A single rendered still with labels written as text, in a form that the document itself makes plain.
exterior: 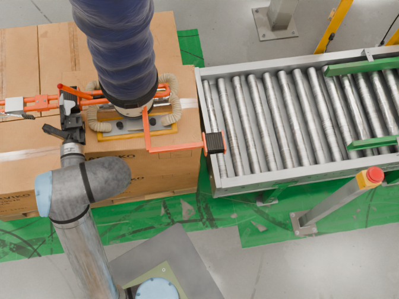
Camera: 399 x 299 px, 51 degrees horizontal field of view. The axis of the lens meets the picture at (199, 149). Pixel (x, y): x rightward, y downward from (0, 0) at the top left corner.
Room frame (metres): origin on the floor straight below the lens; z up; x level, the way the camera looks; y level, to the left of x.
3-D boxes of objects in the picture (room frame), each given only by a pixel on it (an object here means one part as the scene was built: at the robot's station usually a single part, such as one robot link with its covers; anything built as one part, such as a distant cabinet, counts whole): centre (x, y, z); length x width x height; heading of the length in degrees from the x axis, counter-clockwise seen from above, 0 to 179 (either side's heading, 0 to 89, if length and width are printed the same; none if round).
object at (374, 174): (0.60, -0.72, 1.02); 0.07 x 0.07 x 0.04
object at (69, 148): (0.50, 0.49, 1.07); 0.09 x 0.05 x 0.10; 107
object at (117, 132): (0.69, 0.28, 0.97); 0.34 x 0.10 x 0.05; 106
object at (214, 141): (0.62, -0.05, 1.07); 0.09 x 0.08 x 0.05; 16
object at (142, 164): (0.78, 0.33, 0.74); 0.60 x 0.40 x 0.40; 103
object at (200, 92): (0.91, -0.02, 0.58); 0.70 x 0.03 x 0.06; 17
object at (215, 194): (0.91, -0.02, 0.48); 0.70 x 0.03 x 0.15; 17
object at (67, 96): (0.72, 0.55, 1.07); 0.10 x 0.08 x 0.06; 16
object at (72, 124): (0.59, 0.50, 1.07); 0.12 x 0.09 x 0.08; 17
